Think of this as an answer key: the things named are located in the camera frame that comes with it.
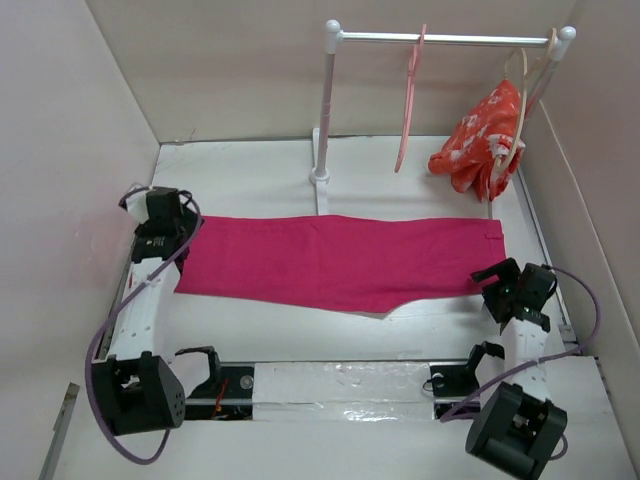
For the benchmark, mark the metal rail left edge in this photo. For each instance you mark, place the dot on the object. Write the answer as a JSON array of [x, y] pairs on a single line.
[[60, 428]]

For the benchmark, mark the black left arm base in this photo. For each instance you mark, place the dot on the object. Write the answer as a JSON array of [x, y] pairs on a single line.
[[211, 389]]

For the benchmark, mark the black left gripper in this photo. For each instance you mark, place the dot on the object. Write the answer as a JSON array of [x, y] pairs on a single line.
[[190, 222]]

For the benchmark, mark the white clothes rack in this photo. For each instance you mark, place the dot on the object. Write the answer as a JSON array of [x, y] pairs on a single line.
[[535, 47]]

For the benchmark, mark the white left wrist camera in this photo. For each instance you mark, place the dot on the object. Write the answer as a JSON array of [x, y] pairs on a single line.
[[134, 203]]

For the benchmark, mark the beige wooden hanger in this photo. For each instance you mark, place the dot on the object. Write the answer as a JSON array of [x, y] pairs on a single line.
[[520, 95]]

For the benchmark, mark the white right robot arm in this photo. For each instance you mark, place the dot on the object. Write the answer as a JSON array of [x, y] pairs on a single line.
[[518, 426]]

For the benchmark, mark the pink plastic hanger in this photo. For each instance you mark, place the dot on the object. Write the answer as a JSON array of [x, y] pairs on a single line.
[[412, 69]]

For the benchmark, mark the pink trousers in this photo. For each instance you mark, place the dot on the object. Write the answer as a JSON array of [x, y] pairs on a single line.
[[340, 263]]

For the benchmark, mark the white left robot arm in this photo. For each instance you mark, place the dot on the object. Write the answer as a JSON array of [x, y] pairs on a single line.
[[140, 386]]

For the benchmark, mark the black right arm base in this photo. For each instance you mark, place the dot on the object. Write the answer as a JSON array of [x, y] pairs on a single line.
[[448, 382]]

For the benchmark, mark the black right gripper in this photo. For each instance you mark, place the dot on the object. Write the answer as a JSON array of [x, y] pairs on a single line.
[[507, 271]]

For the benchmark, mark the orange floral garment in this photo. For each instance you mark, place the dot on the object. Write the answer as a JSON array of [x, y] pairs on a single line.
[[483, 152]]

